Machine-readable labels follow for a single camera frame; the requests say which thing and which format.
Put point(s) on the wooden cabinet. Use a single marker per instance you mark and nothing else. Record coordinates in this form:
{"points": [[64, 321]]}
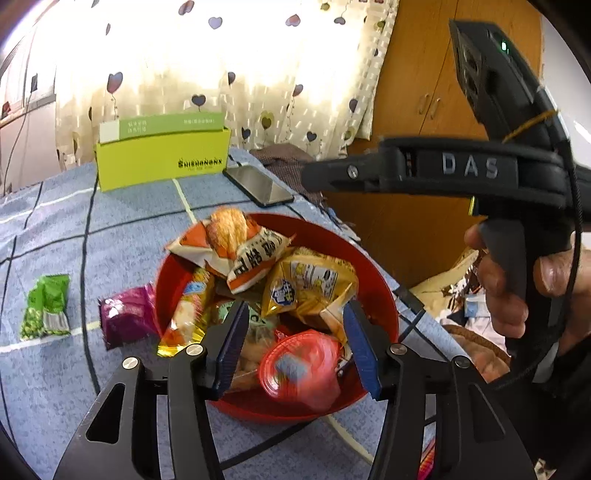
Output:
{"points": [[415, 69]]}

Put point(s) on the yellow snack packet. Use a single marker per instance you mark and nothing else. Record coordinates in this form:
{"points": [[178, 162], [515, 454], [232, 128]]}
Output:
{"points": [[304, 277]]}

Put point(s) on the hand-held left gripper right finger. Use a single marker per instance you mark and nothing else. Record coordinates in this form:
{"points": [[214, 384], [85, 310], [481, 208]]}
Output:
{"points": [[362, 350]]}

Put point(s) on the heart print curtain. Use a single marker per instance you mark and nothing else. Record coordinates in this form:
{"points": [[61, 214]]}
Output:
{"points": [[184, 55]]}

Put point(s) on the green pea packet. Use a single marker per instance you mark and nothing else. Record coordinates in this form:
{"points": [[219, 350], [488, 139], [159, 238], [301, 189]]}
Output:
{"points": [[46, 304]]}

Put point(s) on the blue checked blanket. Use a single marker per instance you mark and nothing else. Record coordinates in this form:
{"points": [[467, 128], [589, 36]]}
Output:
{"points": [[115, 230]]}

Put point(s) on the pile of clothes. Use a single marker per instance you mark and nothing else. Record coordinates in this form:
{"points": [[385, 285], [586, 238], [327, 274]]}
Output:
{"points": [[461, 323]]}

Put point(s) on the purple snack packet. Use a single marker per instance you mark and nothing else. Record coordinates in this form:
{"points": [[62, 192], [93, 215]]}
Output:
{"points": [[127, 318]]}

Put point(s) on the person's right hand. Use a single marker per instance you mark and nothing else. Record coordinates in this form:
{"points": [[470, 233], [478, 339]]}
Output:
{"points": [[496, 295]]}

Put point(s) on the gold snack bar packet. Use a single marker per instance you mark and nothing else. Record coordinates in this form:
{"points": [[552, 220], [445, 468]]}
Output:
{"points": [[184, 318]]}

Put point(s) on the black smartphone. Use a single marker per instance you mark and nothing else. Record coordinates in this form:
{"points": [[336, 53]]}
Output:
{"points": [[258, 184]]}

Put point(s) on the red lidded jelly cup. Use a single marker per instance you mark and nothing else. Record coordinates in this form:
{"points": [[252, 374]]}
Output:
{"points": [[314, 364]]}

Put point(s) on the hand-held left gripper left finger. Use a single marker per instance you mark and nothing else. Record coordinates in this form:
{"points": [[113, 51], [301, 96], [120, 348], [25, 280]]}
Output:
{"points": [[233, 346]]}

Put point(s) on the red plastic bowl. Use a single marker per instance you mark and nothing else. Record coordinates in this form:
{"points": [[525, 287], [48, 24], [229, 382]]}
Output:
{"points": [[332, 235]]}

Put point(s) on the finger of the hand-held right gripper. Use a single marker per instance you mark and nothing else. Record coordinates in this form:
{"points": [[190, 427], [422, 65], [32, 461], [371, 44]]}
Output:
{"points": [[337, 173]]}

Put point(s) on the orange white snack bag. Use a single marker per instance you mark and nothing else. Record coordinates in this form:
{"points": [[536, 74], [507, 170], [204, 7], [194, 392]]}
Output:
{"points": [[231, 240]]}

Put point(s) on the lime green cardboard box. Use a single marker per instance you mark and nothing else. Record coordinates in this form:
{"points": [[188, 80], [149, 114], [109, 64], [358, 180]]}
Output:
{"points": [[161, 161]]}

